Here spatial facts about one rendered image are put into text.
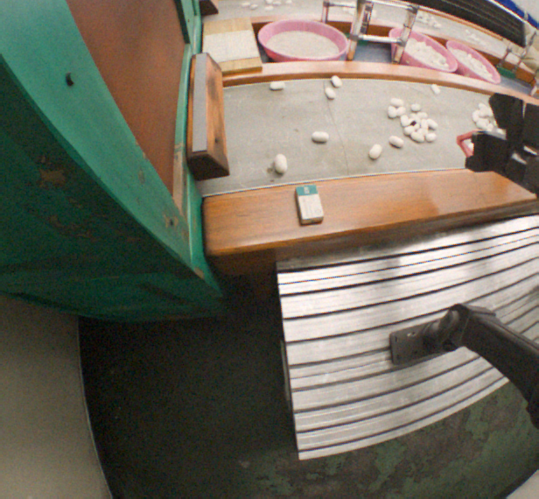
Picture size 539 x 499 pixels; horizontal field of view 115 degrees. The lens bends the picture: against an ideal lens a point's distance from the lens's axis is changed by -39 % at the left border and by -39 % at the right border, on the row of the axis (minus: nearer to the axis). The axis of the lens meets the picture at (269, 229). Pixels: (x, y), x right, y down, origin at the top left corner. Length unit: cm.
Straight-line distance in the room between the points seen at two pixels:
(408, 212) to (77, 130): 49
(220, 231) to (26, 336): 90
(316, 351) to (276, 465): 90
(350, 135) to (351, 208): 19
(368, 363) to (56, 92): 56
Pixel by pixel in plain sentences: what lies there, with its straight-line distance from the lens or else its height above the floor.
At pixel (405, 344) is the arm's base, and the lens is 57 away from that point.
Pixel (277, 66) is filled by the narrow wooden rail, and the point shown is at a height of 76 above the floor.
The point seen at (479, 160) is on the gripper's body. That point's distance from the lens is 49.
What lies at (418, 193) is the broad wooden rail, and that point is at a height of 76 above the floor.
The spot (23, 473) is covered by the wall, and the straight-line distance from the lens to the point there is 119.
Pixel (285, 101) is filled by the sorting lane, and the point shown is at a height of 74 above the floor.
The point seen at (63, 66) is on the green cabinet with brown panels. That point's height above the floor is 113.
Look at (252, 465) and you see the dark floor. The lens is 135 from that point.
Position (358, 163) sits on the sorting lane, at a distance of 57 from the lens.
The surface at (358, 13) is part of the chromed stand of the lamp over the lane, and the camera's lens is 73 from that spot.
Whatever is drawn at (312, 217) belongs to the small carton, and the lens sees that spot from 44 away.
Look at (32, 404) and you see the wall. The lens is 118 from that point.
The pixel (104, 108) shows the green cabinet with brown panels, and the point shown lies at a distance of 20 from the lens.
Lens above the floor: 118
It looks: 69 degrees down
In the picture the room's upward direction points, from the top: 1 degrees counter-clockwise
